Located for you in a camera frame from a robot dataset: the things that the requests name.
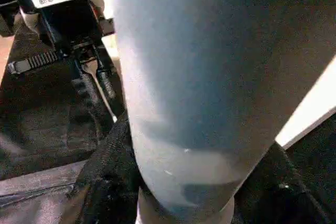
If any white plastic table leg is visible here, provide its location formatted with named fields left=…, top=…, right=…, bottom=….
left=112, top=0, right=336, bottom=224

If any black work mat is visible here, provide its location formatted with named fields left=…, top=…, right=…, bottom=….
left=0, top=23, right=137, bottom=224

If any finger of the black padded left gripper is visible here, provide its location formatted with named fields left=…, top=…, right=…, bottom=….
left=97, top=69, right=117, bottom=99
left=72, top=74, right=98, bottom=131

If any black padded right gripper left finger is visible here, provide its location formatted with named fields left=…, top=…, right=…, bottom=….
left=75, top=113, right=149, bottom=224

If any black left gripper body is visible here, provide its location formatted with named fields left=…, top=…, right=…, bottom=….
left=12, top=0, right=117, bottom=50

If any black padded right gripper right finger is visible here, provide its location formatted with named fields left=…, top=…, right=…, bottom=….
left=232, top=141, right=336, bottom=224

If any white plastic table top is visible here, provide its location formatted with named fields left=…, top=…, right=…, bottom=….
left=274, top=52, right=336, bottom=150

